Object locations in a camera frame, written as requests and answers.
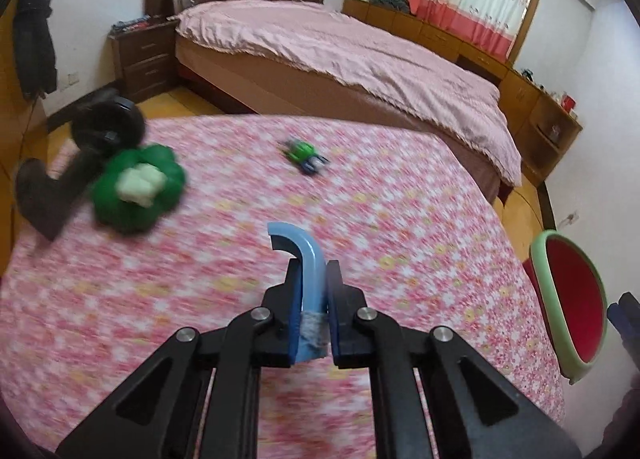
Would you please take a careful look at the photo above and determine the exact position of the red bin with green rim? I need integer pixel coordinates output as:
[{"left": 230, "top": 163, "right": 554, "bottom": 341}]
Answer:
[{"left": 523, "top": 231, "right": 608, "bottom": 384}]

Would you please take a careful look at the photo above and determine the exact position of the pink floral table cloth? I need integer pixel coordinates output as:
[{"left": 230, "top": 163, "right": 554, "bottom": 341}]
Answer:
[{"left": 0, "top": 113, "right": 566, "bottom": 459}]

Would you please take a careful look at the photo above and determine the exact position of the wooden cabinet desk unit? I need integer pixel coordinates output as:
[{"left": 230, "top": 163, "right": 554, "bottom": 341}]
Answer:
[{"left": 342, "top": 0, "right": 582, "bottom": 186}]

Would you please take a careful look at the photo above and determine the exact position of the small green toy car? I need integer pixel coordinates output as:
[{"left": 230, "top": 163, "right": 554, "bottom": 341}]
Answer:
[{"left": 280, "top": 138, "right": 329, "bottom": 176}]

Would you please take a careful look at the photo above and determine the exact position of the wooden wardrobe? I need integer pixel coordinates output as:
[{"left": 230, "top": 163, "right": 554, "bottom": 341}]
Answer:
[{"left": 0, "top": 0, "right": 48, "bottom": 273}]

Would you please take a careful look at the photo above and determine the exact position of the brown bed base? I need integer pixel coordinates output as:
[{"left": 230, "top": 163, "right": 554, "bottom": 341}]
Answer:
[{"left": 176, "top": 35, "right": 513, "bottom": 202}]

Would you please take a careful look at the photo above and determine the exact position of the dark wooden nightstand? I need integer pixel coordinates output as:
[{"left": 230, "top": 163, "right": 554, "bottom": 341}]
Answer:
[{"left": 108, "top": 20, "right": 178, "bottom": 102}]

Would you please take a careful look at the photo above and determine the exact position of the black hanging jacket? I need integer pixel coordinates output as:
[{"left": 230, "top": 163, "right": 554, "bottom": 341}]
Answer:
[{"left": 13, "top": 0, "right": 58, "bottom": 100}]

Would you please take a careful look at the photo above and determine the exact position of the pink bed quilt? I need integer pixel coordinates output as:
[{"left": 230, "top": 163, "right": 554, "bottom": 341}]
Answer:
[{"left": 177, "top": 0, "right": 522, "bottom": 187}]

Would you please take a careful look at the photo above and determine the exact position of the black suction mount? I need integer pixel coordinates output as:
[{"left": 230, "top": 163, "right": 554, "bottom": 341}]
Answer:
[{"left": 13, "top": 92, "right": 145, "bottom": 241}]

